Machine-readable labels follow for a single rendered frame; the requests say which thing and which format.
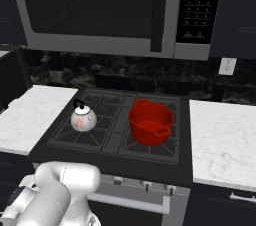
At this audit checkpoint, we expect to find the white floral kettle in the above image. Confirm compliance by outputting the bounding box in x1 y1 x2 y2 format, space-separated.
70 98 98 133

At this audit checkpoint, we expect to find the silver stove knob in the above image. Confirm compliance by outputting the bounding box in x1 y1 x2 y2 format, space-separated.
164 183 177 197
141 180 153 192
112 176 124 186

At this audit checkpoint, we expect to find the black gas hob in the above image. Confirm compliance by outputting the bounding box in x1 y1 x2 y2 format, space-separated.
27 86 195 188

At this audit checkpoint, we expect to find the silver microwave oven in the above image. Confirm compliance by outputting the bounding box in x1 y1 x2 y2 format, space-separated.
8 0 225 62

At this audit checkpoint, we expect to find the microwave door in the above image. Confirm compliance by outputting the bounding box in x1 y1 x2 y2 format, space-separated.
8 0 183 60

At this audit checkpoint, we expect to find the black oven door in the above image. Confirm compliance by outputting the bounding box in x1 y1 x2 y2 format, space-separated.
87 173 192 226

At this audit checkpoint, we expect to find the dark base cupboard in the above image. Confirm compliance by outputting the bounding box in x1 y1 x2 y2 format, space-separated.
0 151 38 211

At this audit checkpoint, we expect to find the dark base cupboard drawer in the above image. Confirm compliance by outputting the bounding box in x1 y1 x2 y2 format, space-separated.
183 182 256 226

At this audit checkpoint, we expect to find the red pot with handles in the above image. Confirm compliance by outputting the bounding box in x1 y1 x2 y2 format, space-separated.
127 97 176 147

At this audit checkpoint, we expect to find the black microwave door handle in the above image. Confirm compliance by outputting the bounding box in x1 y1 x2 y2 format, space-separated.
150 0 170 53

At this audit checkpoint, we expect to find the white wall socket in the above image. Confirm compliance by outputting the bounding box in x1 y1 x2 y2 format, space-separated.
218 57 238 77

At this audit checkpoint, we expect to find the silver oven door handle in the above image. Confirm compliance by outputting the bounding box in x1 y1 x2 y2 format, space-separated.
86 192 171 216

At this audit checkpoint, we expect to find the dark wall cupboard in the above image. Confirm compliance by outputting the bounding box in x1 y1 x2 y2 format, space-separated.
209 0 256 61
0 0 28 46

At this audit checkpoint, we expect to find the silver drawer handle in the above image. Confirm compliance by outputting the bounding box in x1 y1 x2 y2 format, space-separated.
228 192 256 204

